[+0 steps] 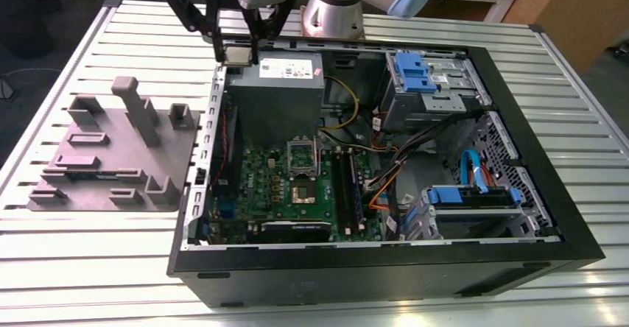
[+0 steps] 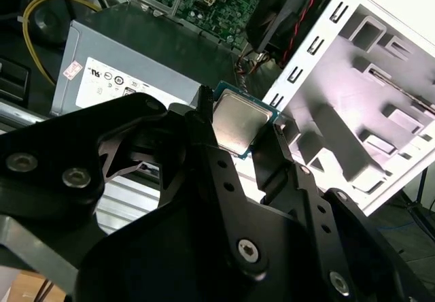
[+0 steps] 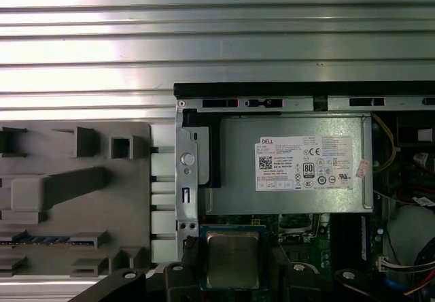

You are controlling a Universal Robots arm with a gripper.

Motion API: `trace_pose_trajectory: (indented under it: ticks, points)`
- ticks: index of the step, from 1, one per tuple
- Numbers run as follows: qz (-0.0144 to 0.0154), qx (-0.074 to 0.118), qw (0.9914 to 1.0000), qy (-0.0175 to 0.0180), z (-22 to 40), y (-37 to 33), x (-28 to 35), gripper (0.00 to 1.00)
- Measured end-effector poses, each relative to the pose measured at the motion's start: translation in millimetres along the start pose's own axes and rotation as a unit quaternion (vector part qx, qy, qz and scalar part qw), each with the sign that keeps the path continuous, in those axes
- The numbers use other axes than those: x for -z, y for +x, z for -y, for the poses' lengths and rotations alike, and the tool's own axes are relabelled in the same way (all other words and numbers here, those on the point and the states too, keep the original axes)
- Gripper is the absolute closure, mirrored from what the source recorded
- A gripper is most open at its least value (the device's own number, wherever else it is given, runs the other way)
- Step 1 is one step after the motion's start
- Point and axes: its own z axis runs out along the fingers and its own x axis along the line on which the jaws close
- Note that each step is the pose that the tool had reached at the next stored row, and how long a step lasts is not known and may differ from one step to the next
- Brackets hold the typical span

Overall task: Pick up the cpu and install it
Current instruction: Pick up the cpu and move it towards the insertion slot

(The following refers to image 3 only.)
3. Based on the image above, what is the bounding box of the grey parts rack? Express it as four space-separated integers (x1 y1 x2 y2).
0 120 152 278

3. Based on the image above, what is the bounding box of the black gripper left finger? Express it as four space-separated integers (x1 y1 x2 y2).
67 235 205 302

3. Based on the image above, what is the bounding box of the green motherboard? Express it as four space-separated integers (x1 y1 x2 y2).
198 213 387 302

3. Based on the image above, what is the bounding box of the blue RAM stick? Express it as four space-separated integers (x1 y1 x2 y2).
360 213 372 267
0 235 98 248

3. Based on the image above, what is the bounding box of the yellow wire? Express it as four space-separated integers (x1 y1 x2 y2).
370 112 401 175

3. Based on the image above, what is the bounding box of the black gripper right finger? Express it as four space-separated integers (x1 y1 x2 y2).
266 245 421 302

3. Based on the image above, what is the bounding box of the silver power supply unit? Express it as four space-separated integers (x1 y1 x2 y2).
198 113 375 216

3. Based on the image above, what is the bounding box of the black PC case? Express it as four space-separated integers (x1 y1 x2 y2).
173 82 435 302

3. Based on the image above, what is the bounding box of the silver CPU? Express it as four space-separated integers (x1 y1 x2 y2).
199 225 268 291

